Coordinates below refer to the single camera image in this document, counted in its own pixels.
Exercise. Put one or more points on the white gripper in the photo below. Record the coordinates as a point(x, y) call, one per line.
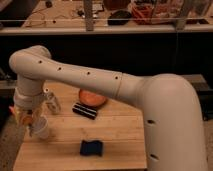
point(24, 103)

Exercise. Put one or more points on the orange pepper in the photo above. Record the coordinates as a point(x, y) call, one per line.
point(27, 120)

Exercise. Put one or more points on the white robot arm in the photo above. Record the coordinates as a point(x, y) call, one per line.
point(173, 125)

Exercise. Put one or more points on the black striped box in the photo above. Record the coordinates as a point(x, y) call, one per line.
point(84, 111)

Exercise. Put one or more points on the orange bowl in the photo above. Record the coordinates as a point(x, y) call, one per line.
point(91, 99)

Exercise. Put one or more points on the blue folded cloth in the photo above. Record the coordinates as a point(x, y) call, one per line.
point(94, 147)

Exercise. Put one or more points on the wooden table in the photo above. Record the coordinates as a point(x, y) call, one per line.
point(118, 126)

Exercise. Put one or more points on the black object on shelf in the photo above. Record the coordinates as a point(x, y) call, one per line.
point(120, 17)

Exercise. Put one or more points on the orange crate on shelf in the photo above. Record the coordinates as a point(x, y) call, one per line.
point(142, 14)

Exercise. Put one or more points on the metal shelf rail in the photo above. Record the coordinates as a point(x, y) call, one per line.
point(140, 29)

